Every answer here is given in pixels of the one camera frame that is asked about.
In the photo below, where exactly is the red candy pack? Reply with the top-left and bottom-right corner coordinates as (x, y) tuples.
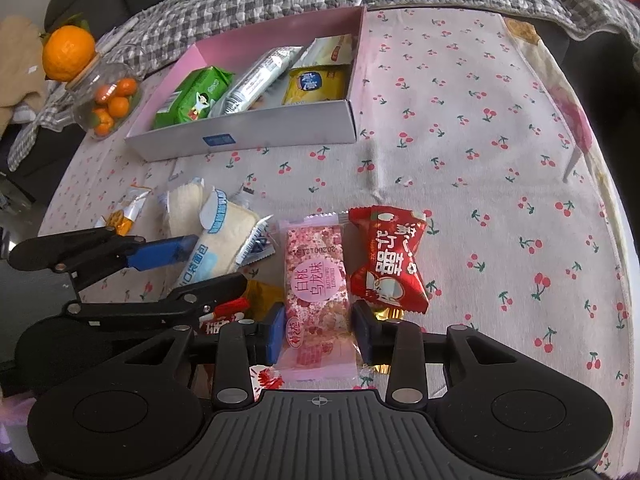
(198, 297), (250, 335)
(348, 205), (428, 314)

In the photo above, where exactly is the yellow orange biscuit pack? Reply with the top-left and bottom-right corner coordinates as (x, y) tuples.
(94, 185), (151, 236)

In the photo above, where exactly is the gold bar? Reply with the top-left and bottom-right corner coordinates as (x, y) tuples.
(244, 280), (285, 321)

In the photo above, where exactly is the pink nougat snack pack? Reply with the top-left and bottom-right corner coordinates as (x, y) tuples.
(276, 214), (357, 382)

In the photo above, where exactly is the white blue bread pack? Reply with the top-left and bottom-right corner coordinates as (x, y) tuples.
(175, 185), (270, 287)

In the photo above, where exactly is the blue white truffle pack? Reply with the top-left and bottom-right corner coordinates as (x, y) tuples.
(235, 216), (276, 268)

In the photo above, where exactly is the green snack pack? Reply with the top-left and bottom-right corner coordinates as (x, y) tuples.
(152, 66), (233, 129)

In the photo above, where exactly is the silver long snack pack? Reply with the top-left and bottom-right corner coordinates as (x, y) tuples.
(209, 46), (303, 118)

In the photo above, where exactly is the cream red label pack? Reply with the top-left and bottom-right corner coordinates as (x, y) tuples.
(292, 34), (354, 68)

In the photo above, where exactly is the clear white cracker pack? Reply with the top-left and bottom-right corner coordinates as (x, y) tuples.
(158, 177), (207, 237)

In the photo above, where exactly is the glass jar with tangerines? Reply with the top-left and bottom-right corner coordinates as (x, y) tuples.
(54, 55), (142, 140)

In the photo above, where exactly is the cherry print tablecloth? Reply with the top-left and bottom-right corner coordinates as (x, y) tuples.
(41, 9), (639, 477)

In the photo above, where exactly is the beige cloth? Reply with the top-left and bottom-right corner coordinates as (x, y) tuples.
(0, 15), (47, 132)

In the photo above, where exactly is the large orange fruit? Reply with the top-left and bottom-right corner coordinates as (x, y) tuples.
(42, 25), (96, 82)

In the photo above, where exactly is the pink and white box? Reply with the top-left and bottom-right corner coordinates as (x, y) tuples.
(125, 6), (367, 162)

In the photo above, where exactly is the dark grey sofa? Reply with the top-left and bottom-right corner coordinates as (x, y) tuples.
(44, 0), (639, 180)

